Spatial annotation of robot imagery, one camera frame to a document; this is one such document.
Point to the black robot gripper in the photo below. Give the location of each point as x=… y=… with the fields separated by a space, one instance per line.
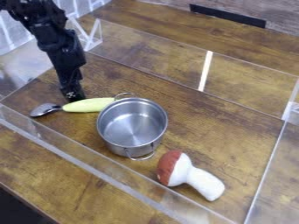
x=62 y=46

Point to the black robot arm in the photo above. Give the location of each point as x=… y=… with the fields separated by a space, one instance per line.
x=45 y=20

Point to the plush mushroom toy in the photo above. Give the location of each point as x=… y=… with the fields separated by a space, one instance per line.
x=176 y=171

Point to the clear acrylic front barrier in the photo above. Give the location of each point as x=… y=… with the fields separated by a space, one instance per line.
x=80 y=187

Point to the clear acrylic triangle bracket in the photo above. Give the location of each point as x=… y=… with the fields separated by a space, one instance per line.
x=90 y=39

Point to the black strip on table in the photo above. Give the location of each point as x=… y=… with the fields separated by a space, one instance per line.
x=246 y=20

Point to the stainless steel pot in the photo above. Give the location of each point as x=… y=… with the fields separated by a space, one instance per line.
x=132 y=125

